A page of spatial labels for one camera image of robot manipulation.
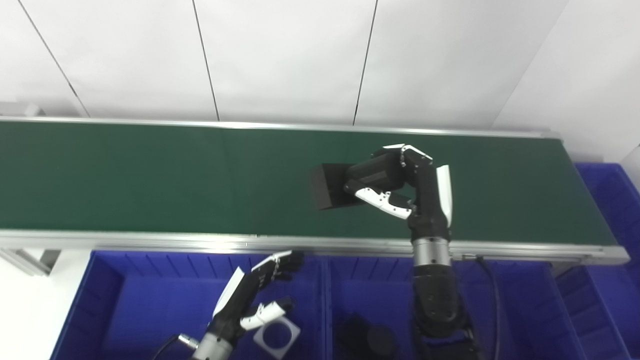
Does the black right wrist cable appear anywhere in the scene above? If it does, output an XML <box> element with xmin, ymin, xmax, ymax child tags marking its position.
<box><xmin>462</xmin><ymin>255</ymin><xmax>503</xmax><ymax>360</ymax></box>

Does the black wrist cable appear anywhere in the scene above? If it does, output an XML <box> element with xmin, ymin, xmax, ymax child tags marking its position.
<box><xmin>150</xmin><ymin>333</ymin><xmax>201</xmax><ymax>360</ymax></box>
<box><xmin>462</xmin><ymin>255</ymin><xmax>503</xmax><ymax>360</ymax></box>

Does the green conveyor belt aluminium frame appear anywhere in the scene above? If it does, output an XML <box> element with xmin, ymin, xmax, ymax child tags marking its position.
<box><xmin>0</xmin><ymin>116</ymin><xmax>630</xmax><ymax>266</ymax></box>

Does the black block with cylinder part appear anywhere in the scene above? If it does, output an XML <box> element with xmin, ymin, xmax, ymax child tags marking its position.
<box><xmin>340</xmin><ymin>315</ymin><xmax>401</xmax><ymax>360</ymax></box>
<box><xmin>310</xmin><ymin>152</ymin><xmax>406</xmax><ymax>211</ymax></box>

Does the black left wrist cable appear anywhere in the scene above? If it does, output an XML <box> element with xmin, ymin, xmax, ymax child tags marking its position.
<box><xmin>150</xmin><ymin>333</ymin><xmax>201</xmax><ymax>360</ymax></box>

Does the white square plate with hole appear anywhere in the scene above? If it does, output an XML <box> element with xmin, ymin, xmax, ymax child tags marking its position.
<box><xmin>252</xmin><ymin>315</ymin><xmax>302</xmax><ymax>360</ymax></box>

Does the blue plastic bin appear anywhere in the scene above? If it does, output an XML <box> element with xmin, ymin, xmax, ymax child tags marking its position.
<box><xmin>552</xmin><ymin>161</ymin><xmax>640</xmax><ymax>360</ymax></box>
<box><xmin>50</xmin><ymin>250</ymin><xmax>331</xmax><ymax>360</ymax></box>
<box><xmin>325</xmin><ymin>255</ymin><xmax>588</xmax><ymax>360</ymax></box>

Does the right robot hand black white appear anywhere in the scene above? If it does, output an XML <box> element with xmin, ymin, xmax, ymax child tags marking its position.
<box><xmin>344</xmin><ymin>144</ymin><xmax>453</xmax><ymax>241</ymax></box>

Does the aluminium conveyor support leg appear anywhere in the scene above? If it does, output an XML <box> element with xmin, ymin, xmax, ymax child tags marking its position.
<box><xmin>0</xmin><ymin>248</ymin><xmax>61</xmax><ymax>277</ymax></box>

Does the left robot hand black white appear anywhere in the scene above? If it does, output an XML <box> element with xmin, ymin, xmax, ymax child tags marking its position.
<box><xmin>206</xmin><ymin>250</ymin><xmax>305</xmax><ymax>346</ymax></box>

